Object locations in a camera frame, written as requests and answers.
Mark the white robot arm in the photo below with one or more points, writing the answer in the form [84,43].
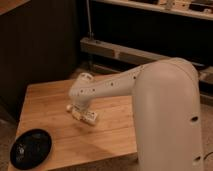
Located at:
[166,111]

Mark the upper wooden shelf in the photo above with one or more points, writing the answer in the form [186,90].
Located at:
[187,8]

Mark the grey wooden beam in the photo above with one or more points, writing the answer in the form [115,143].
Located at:
[114,51]

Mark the clear labelled plastic bottle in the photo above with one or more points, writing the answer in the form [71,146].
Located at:
[91,118]

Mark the wooden table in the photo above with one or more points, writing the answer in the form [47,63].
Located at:
[75,142]

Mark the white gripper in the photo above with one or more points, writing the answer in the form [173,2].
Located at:
[77,113]

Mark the metal vertical pole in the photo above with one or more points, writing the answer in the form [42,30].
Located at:
[90,31]

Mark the black ceramic bowl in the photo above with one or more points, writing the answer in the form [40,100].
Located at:
[30,149]

